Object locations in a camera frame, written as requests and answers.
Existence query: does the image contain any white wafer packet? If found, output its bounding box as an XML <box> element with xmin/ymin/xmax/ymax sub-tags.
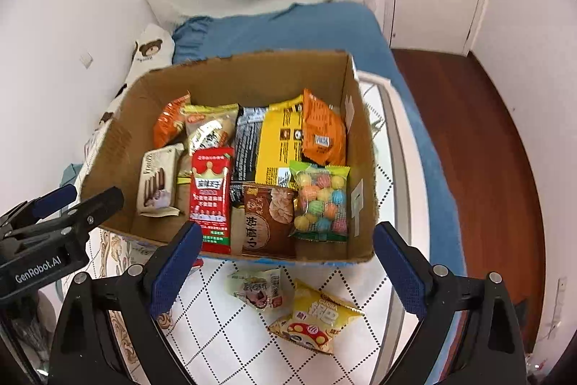
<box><xmin>136</xmin><ymin>143</ymin><xmax>185</xmax><ymax>218</ymax></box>

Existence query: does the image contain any black snack packet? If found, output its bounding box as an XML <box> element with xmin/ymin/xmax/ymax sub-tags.
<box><xmin>230</xmin><ymin>105</ymin><xmax>267</xmax><ymax>205</ymax></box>

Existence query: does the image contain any brown biscuit packet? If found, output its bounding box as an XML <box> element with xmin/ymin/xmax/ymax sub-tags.
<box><xmin>241</xmin><ymin>182</ymin><xmax>298</xmax><ymax>260</ymax></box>

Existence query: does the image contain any red and white snack packet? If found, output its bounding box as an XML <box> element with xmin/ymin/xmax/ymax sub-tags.
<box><xmin>188</xmin><ymin>147</ymin><xmax>236</xmax><ymax>255</ymax></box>

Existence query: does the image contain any white floral printed blanket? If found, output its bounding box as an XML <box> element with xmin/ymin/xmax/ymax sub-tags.
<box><xmin>85</xmin><ymin>69</ymin><xmax>420</xmax><ymax>385</ymax></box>

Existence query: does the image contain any green and white candy packet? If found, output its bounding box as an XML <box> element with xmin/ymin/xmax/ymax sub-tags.
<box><xmin>226</xmin><ymin>268</ymin><xmax>285</xmax><ymax>311</ymax></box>

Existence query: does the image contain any large yellow snack packet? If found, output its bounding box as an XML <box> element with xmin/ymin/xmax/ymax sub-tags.
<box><xmin>255</xmin><ymin>95</ymin><xmax>307</xmax><ymax>189</ymax></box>

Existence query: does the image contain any yellow cartoon snack packet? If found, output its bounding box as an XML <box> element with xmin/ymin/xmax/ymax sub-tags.
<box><xmin>268</xmin><ymin>279</ymin><xmax>365</xmax><ymax>355</ymax></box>

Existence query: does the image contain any beige pastry packet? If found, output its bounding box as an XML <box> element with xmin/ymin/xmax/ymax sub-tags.
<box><xmin>180</xmin><ymin>103</ymin><xmax>239</xmax><ymax>156</ymax></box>

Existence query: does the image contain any bear print pillow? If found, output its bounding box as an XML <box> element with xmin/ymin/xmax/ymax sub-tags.
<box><xmin>83</xmin><ymin>23</ymin><xmax>176</xmax><ymax>169</ymax></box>

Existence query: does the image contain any printed cardboard box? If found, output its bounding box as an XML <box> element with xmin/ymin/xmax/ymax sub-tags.
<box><xmin>81</xmin><ymin>50</ymin><xmax>377</xmax><ymax>266</ymax></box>

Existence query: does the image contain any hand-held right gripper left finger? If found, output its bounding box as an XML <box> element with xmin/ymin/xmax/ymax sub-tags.
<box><xmin>47</xmin><ymin>222</ymin><xmax>203</xmax><ymax>385</ymax></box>

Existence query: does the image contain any orange snack packet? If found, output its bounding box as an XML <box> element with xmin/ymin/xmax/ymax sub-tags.
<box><xmin>301</xmin><ymin>88</ymin><xmax>348</xmax><ymax>167</ymax></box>
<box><xmin>153</xmin><ymin>92</ymin><xmax>192</xmax><ymax>149</ymax></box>

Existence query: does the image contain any white power strip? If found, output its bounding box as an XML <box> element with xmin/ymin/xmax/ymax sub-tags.
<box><xmin>552</xmin><ymin>277</ymin><xmax>569</xmax><ymax>332</ymax></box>

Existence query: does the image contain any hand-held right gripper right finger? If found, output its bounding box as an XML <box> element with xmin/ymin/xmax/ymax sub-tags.
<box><xmin>372</xmin><ymin>221</ymin><xmax>528</xmax><ymax>385</ymax></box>

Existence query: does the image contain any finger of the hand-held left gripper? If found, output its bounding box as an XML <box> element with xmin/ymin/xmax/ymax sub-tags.
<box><xmin>0</xmin><ymin>184</ymin><xmax>77</xmax><ymax>232</ymax></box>
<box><xmin>0</xmin><ymin>187</ymin><xmax>124</xmax><ymax>248</ymax></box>

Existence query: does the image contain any colourful candy ball bag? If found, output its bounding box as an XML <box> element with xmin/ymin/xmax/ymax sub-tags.
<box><xmin>288</xmin><ymin>159</ymin><xmax>351</xmax><ymax>242</ymax></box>

